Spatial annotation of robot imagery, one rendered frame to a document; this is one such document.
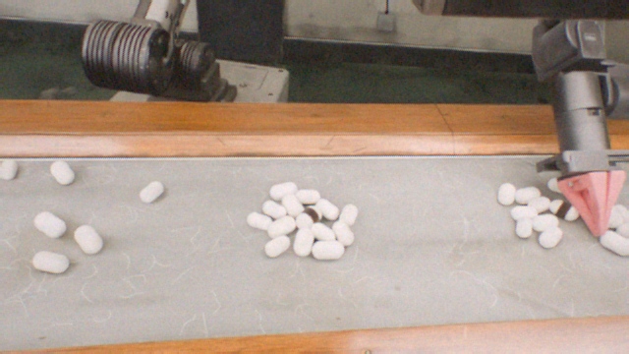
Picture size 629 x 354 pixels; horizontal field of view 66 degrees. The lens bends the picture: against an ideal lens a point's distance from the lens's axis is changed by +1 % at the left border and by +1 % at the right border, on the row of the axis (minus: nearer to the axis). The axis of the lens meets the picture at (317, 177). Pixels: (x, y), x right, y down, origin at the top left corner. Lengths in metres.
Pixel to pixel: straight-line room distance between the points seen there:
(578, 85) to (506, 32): 2.21
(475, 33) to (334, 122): 2.15
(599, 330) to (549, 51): 0.36
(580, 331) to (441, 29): 2.34
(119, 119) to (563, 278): 0.62
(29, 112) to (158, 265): 0.34
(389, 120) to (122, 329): 0.48
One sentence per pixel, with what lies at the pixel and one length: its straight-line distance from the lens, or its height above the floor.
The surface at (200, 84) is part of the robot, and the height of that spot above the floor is 0.58.
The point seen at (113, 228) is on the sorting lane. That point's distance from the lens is 0.61.
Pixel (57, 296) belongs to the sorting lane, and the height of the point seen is 0.74.
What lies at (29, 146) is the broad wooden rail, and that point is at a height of 0.75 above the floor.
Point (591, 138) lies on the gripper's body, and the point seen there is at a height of 0.85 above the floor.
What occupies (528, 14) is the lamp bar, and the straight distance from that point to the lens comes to 0.37.
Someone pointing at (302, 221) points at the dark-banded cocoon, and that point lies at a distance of 0.57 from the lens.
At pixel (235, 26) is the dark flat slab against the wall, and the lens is 2.64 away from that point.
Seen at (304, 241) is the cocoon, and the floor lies 0.76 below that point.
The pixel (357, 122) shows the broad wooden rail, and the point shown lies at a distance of 0.74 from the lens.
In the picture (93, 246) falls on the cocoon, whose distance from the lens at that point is 0.57.
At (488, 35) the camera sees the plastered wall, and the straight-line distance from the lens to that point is 2.86.
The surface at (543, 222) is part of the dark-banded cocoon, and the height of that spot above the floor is 0.76.
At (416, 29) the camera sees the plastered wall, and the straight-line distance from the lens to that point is 2.74.
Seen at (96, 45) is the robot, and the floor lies 0.77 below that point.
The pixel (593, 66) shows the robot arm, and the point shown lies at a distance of 0.73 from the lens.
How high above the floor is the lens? 1.15
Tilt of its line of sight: 39 degrees down
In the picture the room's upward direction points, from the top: 6 degrees clockwise
